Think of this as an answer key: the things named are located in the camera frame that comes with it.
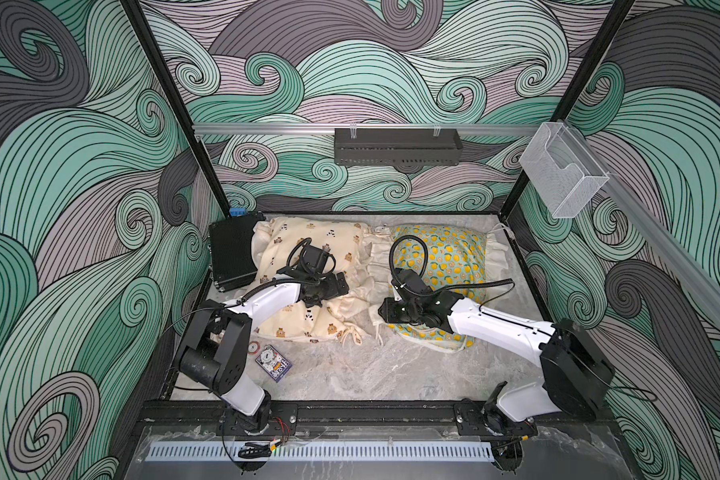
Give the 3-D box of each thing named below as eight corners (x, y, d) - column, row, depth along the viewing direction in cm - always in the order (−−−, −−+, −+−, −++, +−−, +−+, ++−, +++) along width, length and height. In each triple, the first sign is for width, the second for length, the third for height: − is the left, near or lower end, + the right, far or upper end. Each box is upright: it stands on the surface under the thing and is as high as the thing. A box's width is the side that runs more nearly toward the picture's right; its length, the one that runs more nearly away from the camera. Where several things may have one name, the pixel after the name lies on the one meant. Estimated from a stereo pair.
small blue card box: (256, 362, 84) (254, 359, 83) (271, 346, 87) (269, 343, 86) (277, 383, 81) (276, 381, 79) (292, 366, 84) (291, 363, 82)
